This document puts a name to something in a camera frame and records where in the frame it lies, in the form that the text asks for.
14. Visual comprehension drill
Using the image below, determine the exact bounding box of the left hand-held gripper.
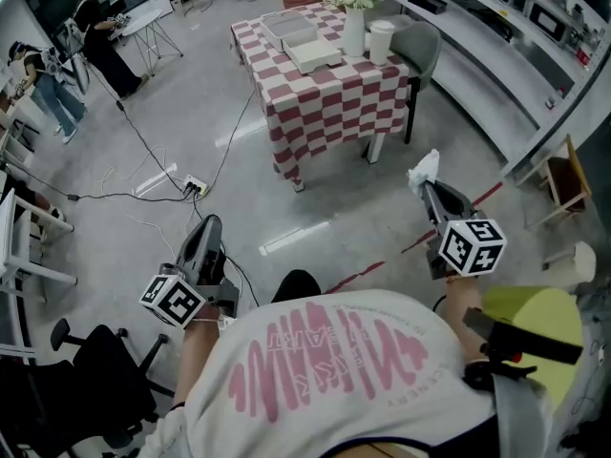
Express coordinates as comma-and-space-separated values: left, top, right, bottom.
138, 214, 241, 329

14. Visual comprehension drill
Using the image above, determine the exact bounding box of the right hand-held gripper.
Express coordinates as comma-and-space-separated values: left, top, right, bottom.
418, 178, 508, 281

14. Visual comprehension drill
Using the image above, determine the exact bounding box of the white paper item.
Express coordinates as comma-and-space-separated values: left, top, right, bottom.
406, 148, 441, 198

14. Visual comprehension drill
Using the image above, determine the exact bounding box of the white box with grey inside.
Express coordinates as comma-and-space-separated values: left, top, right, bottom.
259, 10, 320, 52

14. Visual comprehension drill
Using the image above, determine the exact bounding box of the person's right forearm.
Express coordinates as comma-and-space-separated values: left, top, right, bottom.
444, 274, 489, 365

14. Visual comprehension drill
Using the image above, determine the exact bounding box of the person's left forearm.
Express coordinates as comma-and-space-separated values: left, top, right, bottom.
172, 302, 221, 412

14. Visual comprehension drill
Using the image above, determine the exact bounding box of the black flat box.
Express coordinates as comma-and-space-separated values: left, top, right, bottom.
407, 0, 449, 15

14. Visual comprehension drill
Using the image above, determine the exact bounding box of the white power strip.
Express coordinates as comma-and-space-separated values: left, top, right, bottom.
181, 174, 210, 198

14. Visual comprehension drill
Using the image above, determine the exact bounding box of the person's black trouser leg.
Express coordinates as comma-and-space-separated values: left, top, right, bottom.
269, 268, 323, 304

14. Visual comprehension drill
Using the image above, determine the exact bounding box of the wooden stool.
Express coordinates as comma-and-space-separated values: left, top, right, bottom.
516, 133, 594, 231

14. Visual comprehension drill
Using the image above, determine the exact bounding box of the yellow-green seat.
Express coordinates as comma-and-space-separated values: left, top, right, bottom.
478, 284, 585, 410

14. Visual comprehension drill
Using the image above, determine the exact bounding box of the white shelving unit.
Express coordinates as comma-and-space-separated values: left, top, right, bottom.
381, 0, 611, 181

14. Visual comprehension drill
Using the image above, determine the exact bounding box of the white round stool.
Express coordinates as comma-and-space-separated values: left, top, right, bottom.
540, 239, 599, 288

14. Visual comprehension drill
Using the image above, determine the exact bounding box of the red white checkered tablecloth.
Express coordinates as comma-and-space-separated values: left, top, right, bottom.
229, 1, 411, 186

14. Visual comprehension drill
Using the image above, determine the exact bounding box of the grey chair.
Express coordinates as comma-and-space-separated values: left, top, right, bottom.
389, 20, 444, 145

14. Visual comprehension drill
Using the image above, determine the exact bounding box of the white lidded cup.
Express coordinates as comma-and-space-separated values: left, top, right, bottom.
368, 19, 398, 68

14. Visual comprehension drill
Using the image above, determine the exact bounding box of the white rack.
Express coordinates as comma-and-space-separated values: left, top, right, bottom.
0, 187, 78, 367

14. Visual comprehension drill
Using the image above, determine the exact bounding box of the black office chair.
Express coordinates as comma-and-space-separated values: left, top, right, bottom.
0, 317, 177, 458

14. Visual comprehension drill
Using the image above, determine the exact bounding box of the person's white pink-printed shirt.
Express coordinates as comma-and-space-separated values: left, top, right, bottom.
137, 288, 555, 458

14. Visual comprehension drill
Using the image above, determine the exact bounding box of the white vase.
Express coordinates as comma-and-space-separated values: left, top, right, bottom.
342, 6, 368, 58

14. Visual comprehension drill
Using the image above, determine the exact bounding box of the white round table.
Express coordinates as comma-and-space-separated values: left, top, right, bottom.
108, 7, 185, 77

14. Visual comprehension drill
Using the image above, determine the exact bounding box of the white cable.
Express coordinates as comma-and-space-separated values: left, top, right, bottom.
90, 144, 179, 261

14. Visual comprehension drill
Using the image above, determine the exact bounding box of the grey cable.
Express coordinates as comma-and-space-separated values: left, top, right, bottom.
205, 88, 257, 191

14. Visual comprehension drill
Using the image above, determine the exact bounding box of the black cable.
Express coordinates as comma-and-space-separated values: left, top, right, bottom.
0, 62, 262, 309

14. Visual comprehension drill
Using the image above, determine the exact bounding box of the black strapped device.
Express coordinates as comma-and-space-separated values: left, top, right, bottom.
460, 305, 585, 394

